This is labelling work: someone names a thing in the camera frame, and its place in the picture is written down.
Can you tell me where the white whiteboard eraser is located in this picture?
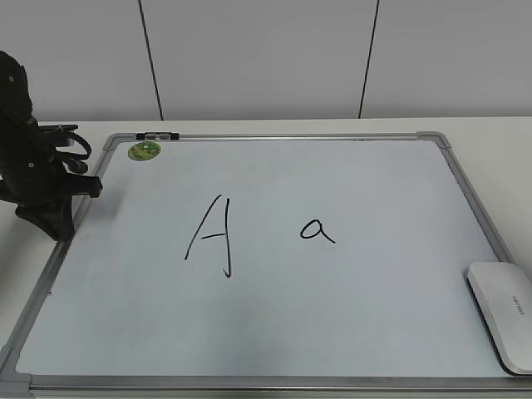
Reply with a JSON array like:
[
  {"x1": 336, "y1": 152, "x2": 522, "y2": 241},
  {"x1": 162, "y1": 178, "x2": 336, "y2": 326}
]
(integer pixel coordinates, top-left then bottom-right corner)
[{"x1": 466, "y1": 262, "x2": 531, "y2": 375}]

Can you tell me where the green round magnet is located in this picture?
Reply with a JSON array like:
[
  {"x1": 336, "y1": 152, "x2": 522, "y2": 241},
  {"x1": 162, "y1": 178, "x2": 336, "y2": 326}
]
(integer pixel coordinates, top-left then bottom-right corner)
[{"x1": 127, "y1": 141, "x2": 161, "y2": 161}]

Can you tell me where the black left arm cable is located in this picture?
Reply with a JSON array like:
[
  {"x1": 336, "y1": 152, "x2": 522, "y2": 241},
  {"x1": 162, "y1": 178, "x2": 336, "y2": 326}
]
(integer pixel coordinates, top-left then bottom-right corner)
[{"x1": 37, "y1": 126, "x2": 92, "y2": 175}]

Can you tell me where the whiteboard with grey frame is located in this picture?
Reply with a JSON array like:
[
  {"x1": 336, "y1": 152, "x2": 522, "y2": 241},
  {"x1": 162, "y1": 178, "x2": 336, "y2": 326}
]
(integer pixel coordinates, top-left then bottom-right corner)
[{"x1": 1, "y1": 132, "x2": 531, "y2": 397}]

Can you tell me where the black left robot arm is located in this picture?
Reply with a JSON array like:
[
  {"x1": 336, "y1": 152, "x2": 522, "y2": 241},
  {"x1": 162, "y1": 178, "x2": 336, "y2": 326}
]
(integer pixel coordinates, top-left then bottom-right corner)
[{"x1": 1, "y1": 52, "x2": 103, "y2": 242}]

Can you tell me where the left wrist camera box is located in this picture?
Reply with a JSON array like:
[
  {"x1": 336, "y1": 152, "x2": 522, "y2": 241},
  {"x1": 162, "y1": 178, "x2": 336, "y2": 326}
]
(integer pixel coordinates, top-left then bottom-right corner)
[{"x1": 38, "y1": 124, "x2": 79, "y2": 147}]

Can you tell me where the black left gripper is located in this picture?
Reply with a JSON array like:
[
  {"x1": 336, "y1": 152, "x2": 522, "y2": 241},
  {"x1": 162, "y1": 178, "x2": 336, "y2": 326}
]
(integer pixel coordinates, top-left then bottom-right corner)
[{"x1": 1, "y1": 161, "x2": 102, "y2": 241}]

